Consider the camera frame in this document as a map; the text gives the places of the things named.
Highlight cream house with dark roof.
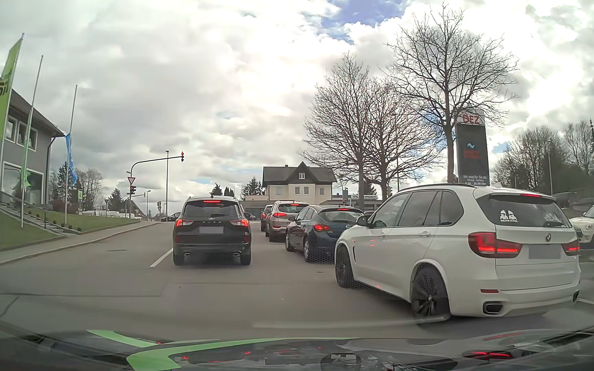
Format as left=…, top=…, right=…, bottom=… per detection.
left=241, top=161, right=337, bottom=217

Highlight silver SUV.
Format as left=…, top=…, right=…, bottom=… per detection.
left=265, top=200, right=309, bottom=243

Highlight dark blue car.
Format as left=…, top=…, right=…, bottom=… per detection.
left=285, top=204, right=364, bottom=263

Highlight bare tree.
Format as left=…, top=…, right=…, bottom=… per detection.
left=386, top=4, right=519, bottom=184
left=364, top=82, right=444, bottom=201
left=299, top=53, right=380, bottom=211

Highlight black SUV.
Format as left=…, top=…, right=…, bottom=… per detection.
left=172, top=195, right=252, bottom=267

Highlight road markings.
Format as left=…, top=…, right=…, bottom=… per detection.
left=150, top=248, right=174, bottom=268

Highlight car's own bonnet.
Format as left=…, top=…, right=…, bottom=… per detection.
left=0, top=308, right=594, bottom=371

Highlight white SUV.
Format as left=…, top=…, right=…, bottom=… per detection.
left=334, top=183, right=582, bottom=322

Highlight tall dark advertising pylon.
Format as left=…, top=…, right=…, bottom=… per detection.
left=455, top=108, right=491, bottom=187

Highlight grey asphalt road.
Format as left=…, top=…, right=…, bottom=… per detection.
left=0, top=221, right=594, bottom=342

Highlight group of trees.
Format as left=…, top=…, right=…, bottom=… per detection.
left=48, top=162, right=125, bottom=212
left=491, top=120, right=594, bottom=196

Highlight blue flag on pole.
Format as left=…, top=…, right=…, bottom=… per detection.
left=65, top=133, right=78, bottom=187

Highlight bare flagpole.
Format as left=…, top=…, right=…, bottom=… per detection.
left=64, top=85, right=78, bottom=225

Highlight outdoor stairs with railing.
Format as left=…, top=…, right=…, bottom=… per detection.
left=0, top=178, right=78, bottom=237

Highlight grey building with large windows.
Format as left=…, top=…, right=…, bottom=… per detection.
left=0, top=62, right=65, bottom=206

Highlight white small car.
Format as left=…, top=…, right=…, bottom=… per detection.
left=569, top=204, right=594, bottom=250

